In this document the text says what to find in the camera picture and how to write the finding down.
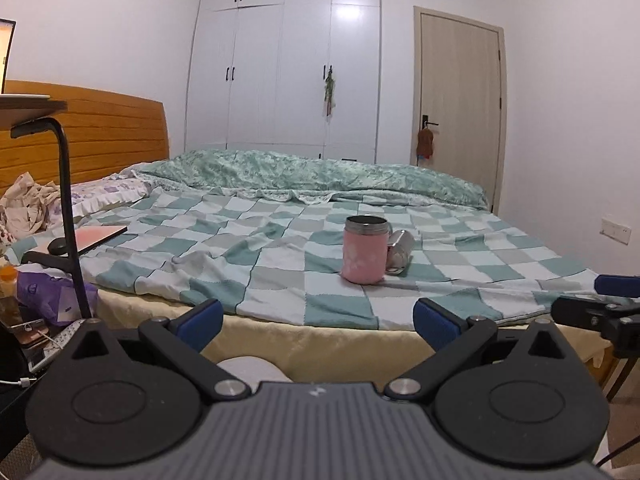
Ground light wooden door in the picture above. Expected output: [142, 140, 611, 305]
[412, 5, 509, 214]

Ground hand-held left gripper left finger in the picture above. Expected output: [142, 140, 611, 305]
[65, 298, 252, 403]

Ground wooden bed headboard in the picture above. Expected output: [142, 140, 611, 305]
[0, 79, 170, 197]

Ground green floral duvet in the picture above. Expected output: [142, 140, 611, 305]
[116, 148, 491, 211]

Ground white round stool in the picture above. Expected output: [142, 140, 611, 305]
[216, 354, 294, 384]

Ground pale yellow mattress cover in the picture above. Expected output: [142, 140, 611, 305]
[94, 289, 615, 387]

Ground crumpled beige clothes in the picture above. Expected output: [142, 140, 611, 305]
[0, 172, 62, 242]

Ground purple floral pillow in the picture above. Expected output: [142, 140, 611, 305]
[46, 177, 154, 225]

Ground black overbed table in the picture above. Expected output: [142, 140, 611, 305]
[0, 92, 99, 321]

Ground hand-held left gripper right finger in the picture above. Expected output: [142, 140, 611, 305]
[382, 297, 573, 403]

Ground purple plastic bag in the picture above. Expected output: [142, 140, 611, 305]
[14, 264, 99, 330]

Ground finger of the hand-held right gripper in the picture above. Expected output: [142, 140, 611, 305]
[594, 274, 640, 298]
[550, 296, 612, 332]

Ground orange bottle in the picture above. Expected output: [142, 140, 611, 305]
[0, 264, 24, 327]

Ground white wardrobe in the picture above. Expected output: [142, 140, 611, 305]
[183, 0, 384, 165]

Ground pink cup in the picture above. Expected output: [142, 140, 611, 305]
[341, 214, 393, 285]

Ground hanging dried plant bundle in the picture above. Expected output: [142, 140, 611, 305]
[322, 65, 337, 118]

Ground grey power strip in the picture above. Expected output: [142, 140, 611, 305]
[27, 320, 85, 374]

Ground black cable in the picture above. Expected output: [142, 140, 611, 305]
[597, 432, 640, 467]

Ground pink notebook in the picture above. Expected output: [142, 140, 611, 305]
[29, 224, 129, 257]

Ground brown hanging pouch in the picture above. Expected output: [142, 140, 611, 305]
[416, 127, 435, 169]

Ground white wall socket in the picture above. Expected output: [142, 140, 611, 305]
[599, 215, 633, 246]

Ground checkered bedsheet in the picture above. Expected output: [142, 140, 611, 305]
[9, 184, 610, 332]

